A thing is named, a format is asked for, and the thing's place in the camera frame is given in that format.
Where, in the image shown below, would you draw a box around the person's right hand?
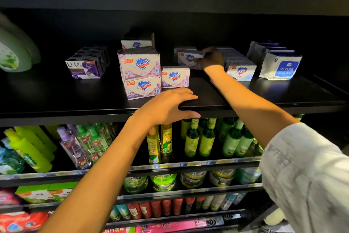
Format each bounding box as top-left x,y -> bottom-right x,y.
196,46 -> 226,73

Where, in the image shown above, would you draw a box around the person's left hand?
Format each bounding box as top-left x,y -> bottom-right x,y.
133,87 -> 201,133

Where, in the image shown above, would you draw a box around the single white pink soap box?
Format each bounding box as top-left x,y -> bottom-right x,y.
117,47 -> 161,82
124,75 -> 162,100
162,66 -> 191,88

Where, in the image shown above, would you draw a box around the black store shelf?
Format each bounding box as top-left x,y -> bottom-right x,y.
0,0 -> 349,233

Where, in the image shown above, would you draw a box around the pale green pump soap bottle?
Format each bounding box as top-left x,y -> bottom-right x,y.
0,15 -> 41,73

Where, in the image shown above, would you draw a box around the person's left forearm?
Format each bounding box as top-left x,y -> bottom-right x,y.
39,121 -> 148,233

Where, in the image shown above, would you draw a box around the row of white pink soap boxes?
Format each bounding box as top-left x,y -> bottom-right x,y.
174,46 -> 205,70

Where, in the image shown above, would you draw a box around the row of white blue soap boxes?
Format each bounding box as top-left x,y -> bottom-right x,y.
218,47 -> 257,82

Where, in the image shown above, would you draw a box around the row of white upright packs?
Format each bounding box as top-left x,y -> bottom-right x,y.
246,41 -> 303,81

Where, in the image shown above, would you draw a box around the row of white red soap boxes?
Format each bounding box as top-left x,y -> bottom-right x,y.
121,33 -> 155,50

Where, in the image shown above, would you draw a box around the green lidded wipe tub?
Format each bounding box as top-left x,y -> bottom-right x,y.
150,173 -> 178,193
209,168 -> 237,187
124,176 -> 149,194
180,171 -> 208,189
236,166 -> 262,184

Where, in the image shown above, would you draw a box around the row of purple soap boxes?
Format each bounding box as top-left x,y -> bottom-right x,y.
65,46 -> 110,80

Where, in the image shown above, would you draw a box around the row of white small bottles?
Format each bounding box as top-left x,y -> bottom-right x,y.
202,192 -> 247,212

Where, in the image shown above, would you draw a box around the long pink packet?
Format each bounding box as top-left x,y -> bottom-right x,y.
135,215 -> 225,233

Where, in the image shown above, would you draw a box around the yellow red packets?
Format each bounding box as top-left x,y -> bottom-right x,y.
104,226 -> 136,233

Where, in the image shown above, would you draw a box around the green white box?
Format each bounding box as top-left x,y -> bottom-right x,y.
48,181 -> 80,202
15,184 -> 55,205

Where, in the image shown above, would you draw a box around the cream white pouch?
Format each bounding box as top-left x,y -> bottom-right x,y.
264,207 -> 287,226

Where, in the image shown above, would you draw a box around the red snack packet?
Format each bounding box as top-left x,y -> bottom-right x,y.
0,211 -> 50,233

